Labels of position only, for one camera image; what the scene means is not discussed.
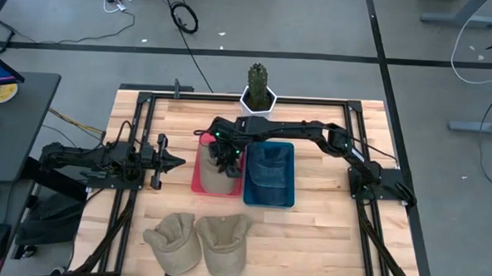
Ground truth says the long white cable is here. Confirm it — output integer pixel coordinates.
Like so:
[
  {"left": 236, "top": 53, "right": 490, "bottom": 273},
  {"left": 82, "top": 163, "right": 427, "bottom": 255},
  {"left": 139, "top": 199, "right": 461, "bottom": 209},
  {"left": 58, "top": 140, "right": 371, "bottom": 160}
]
[{"left": 450, "top": 13, "right": 492, "bottom": 86}]

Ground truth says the blue plastic bin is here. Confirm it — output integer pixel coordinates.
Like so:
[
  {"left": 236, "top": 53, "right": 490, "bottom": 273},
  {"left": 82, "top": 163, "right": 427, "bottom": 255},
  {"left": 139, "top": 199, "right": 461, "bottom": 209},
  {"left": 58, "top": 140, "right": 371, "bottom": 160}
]
[{"left": 241, "top": 139, "right": 298, "bottom": 209}]

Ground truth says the black bag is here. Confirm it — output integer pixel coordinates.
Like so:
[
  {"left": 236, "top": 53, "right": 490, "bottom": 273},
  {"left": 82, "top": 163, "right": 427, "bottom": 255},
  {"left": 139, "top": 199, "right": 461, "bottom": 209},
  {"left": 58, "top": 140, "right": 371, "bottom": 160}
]
[{"left": 14, "top": 185, "right": 86, "bottom": 249}]

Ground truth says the black desk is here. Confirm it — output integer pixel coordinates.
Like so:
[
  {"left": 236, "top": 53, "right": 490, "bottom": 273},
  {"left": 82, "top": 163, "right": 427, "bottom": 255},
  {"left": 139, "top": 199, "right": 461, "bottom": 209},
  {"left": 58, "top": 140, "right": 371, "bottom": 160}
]
[{"left": 0, "top": 70, "right": 62, "bottom": 230}]

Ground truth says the red plastic bin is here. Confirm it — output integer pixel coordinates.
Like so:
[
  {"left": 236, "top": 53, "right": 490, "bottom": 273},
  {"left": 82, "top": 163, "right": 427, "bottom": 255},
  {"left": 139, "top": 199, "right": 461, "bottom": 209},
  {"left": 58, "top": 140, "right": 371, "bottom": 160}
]
[{"left": 189, "top": 131, "right": 247, "bottom": 198}]

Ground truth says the yellow cable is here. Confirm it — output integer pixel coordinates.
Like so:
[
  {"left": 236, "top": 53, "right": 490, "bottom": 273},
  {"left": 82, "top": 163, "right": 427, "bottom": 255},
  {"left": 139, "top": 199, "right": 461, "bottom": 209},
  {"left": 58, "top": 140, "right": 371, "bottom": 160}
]
[{"left": 46, "top": 107, "right": 106, "bottom": 136}]

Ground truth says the green cactus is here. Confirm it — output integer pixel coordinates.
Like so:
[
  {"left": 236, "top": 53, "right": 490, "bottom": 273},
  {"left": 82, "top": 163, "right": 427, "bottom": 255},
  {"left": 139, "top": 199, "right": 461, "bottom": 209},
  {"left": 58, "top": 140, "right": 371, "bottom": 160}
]
[{"left": 245, "top": 62, "right": 274, "bottom": 112}]

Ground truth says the beige cap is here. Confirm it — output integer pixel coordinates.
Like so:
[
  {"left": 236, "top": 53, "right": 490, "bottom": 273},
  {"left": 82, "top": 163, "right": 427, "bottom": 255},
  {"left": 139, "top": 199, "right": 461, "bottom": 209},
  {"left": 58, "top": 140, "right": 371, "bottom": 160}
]
[
  {"left": 196, "top": 142, "right": 241, "bottom": 196},
  {"left": 140, "top": 210, "right": 205, "bottom": 276},
  {"left": 192, "top": 211, "right": 254, "bottom": 276}
]

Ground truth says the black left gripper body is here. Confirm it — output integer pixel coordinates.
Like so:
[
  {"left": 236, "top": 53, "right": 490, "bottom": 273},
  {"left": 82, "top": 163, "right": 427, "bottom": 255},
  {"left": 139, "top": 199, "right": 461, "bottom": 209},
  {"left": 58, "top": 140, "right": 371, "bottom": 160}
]
[{"left": 138, "top": 132, "right": 167, "bottom": 191}]

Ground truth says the thin black floor cable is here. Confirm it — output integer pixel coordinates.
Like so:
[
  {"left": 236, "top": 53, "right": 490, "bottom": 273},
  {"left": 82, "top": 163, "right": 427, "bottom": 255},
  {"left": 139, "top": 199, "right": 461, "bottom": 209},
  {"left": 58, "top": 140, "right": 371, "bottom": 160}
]
[{"left": 0, "top": 0, "right": 137, "bottom": 51}]

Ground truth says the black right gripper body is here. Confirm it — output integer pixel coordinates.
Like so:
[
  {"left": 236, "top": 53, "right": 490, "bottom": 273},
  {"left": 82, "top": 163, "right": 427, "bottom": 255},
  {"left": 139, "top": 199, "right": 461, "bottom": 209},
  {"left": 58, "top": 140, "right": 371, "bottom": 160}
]
[{"left": 208, "top": 138, "right": 245, "bottom": 166}]

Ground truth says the grey table foot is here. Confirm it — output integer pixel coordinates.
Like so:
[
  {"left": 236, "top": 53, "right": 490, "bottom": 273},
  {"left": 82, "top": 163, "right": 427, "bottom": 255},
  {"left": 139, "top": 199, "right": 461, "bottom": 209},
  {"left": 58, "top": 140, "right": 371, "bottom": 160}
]
[
  {"left": 419, "top": 0, "right": 492, "bottom": 29},
  {"left": 446, "top": 109, "right": 492, "bottom": 136}
]

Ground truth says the black metal table frame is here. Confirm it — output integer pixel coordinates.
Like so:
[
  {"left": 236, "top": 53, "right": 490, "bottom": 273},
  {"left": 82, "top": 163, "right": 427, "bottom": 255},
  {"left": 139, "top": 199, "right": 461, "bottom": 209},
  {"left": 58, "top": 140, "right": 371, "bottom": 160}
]
[{"left": 68, "top": 86, "right": 430, "bottom": 276}]

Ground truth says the coiled black cable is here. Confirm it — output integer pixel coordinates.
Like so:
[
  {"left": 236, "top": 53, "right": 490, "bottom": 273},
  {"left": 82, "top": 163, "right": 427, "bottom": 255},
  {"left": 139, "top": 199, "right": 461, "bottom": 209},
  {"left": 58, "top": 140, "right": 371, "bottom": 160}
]
[{"left": 169, "top": 0, "right": 201, "bottom": 35}]

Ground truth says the yellow round disc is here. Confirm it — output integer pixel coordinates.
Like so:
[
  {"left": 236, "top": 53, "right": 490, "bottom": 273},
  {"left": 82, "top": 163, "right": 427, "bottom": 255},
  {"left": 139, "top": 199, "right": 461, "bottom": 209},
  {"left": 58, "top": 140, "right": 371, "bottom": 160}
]
[{"left": 0, "top": 81, "right": 19, "bottom": 105}]

